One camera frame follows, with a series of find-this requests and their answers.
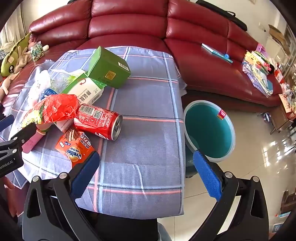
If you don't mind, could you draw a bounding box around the blue thin book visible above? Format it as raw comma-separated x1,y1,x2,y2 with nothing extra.
201,43,233,63

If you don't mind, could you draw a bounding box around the white green medicine box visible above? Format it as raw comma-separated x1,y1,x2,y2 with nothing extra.
54,72,107,133

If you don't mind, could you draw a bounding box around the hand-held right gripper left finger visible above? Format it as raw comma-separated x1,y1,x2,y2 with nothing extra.
22,151,102,241

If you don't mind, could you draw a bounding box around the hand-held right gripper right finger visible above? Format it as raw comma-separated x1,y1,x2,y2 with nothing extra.
192,150,270,241

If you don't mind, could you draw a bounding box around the wooden cabinet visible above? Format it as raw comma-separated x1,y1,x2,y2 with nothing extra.
269,102,296,135

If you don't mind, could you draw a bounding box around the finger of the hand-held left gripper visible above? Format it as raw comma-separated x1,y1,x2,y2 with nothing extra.
10,122,39,149
0,115,15,133

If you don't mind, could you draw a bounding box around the red soda can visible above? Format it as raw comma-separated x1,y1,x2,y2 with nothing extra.
73,103,123,141

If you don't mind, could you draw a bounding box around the clear plastic bag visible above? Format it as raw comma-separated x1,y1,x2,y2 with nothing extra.
29,67,52,103

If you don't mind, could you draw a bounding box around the white curtain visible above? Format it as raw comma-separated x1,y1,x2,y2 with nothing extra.
0,5,30,47

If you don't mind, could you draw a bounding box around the brown cardboard box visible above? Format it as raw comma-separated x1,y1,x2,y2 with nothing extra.
268,24,289,54

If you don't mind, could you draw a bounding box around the dark green cardboard box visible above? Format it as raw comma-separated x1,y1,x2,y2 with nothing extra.
87,46,131,89

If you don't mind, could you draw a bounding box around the pink packet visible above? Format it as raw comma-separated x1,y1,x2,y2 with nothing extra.
22,130,47,154

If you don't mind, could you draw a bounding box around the clear green snack packet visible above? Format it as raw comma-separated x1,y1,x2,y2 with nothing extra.
50,69,87,92

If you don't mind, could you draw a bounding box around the pink plush bunny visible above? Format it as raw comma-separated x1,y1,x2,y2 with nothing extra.
0,39,50,95

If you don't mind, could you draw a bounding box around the green plush toy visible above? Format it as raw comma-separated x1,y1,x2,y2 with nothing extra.
1,32,31,77

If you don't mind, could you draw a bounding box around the red yellow snack bag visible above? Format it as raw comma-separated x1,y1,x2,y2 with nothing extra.
21,94,79,132

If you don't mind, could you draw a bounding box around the orange snack wrapper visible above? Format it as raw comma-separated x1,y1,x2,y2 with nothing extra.
55,129,96,167

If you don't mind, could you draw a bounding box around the grey plaid cloth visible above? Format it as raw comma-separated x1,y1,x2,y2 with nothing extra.
0,46,188,219

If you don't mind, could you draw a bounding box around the teal plastic bin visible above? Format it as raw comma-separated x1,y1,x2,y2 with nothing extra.
183,100,236,179

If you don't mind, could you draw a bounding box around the black bag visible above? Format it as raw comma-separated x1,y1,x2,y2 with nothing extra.
195,0,248,32

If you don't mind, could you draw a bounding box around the glass display cabinet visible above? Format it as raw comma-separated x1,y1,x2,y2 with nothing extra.
283,23,296,77

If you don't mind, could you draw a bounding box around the red leather sofa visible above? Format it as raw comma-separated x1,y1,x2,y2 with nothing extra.
0,0,288,130

